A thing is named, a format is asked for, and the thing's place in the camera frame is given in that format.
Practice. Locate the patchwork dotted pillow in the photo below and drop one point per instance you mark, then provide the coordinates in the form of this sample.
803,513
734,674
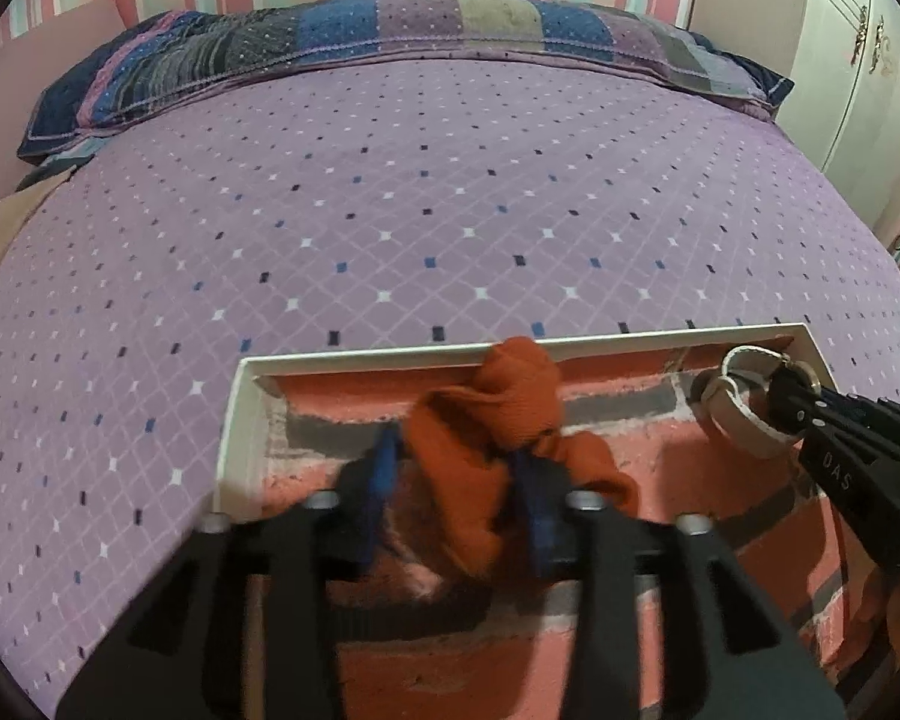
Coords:
345,30

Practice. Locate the orange fabric scrunchie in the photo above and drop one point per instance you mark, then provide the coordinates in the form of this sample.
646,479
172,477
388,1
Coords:
510,390

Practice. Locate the purple diamond-pattern bed sheet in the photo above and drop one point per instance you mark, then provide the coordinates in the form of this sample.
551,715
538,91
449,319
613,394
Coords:
345,240

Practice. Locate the white tray with brick lining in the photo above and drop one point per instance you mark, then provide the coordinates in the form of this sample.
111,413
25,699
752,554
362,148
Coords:
645,450

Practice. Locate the beige cloth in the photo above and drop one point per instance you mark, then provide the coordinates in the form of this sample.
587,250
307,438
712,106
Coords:
7,232

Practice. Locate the pink cushion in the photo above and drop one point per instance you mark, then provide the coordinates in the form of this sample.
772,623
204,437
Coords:
45,45

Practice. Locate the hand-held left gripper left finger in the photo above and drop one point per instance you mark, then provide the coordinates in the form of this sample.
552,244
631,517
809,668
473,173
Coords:
381,476

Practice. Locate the white wardrobe with floral decals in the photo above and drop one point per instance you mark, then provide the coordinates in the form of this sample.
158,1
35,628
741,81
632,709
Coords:
855,90

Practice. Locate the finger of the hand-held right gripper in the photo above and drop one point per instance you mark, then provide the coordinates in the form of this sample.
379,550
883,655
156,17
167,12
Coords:
817,435
840,409

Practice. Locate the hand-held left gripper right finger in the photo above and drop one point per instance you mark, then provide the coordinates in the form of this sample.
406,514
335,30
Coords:
534,499

